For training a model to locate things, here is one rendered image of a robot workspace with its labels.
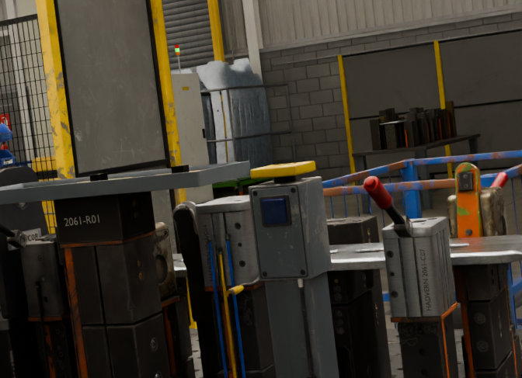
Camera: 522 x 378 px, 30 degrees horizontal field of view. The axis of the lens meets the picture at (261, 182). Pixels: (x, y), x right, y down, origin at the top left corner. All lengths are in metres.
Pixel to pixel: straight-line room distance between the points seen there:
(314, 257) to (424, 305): 0.19
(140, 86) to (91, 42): 0.44
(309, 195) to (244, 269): 0.24
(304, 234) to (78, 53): 3.71
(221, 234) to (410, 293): 0.27
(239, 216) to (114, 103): 3.64
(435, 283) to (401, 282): 0.04
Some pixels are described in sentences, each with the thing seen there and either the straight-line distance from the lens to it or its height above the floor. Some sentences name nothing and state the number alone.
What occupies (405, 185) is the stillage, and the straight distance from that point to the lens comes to 3.33.
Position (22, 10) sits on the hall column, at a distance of 9.43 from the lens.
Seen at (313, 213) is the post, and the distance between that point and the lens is 1.13.
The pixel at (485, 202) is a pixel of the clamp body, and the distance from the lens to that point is 1.56.
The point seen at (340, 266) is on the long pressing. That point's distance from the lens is 1.40.
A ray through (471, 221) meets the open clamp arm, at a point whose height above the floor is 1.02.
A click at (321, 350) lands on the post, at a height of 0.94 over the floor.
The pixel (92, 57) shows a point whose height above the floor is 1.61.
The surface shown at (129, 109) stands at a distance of 5.04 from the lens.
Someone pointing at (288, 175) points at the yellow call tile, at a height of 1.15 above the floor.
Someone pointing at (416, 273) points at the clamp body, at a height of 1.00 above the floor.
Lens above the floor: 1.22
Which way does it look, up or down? 4 degrees down
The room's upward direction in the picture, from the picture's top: 7 degrees counter-clockwise
